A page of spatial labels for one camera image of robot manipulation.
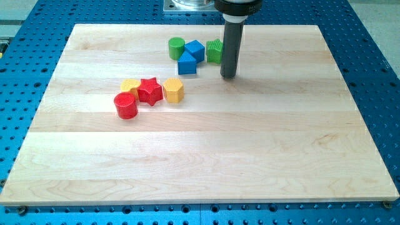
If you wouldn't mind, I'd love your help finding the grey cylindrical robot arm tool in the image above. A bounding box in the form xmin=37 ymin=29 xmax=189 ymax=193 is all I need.
xmin=214 ymin=0 xmax=263 ymax=79

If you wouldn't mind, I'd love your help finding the blue triangle block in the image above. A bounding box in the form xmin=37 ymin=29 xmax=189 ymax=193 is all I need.
xmin=177 ymin=51 xmax=197 ymax=75

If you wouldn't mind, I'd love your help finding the yellow hexagon block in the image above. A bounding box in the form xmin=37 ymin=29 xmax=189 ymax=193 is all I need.
xmin=162 ymin=77 xmax=184 ymax=103

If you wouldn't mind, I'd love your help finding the red star block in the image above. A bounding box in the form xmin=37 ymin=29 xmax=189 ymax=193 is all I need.
xmin=137 ymin=77 xmax=163 ymax=106

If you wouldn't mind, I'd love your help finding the blue cube block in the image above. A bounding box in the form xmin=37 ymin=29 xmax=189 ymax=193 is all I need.
xmin=184 ymin=40 xmax=205 ymax=63

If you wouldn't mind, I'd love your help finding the green star block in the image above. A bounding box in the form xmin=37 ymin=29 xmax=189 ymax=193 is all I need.
xmin=206 ymin=39 xmax=223 ymax=64

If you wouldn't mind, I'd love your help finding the green cylinder block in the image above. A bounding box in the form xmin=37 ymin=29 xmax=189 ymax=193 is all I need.
xmin=168 ymin=37 xmax=186 ymax=60

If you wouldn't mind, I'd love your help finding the red cylinder block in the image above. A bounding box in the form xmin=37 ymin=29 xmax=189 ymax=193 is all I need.
xmin=114 ymin=92 xmax=138 ymax=119

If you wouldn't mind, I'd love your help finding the yellow heart block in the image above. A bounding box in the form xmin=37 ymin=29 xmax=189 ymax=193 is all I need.
xmin=120 ymin=79 xmax=141 ymax=101

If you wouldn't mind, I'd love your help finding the wooden board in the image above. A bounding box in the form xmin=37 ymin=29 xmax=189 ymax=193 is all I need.
xmin=1 ymin=24 xmax=399 ymax=206

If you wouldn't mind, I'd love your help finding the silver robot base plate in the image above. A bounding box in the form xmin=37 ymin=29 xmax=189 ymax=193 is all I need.
xmin=163 ymin=0 xmax=216 ymax=13

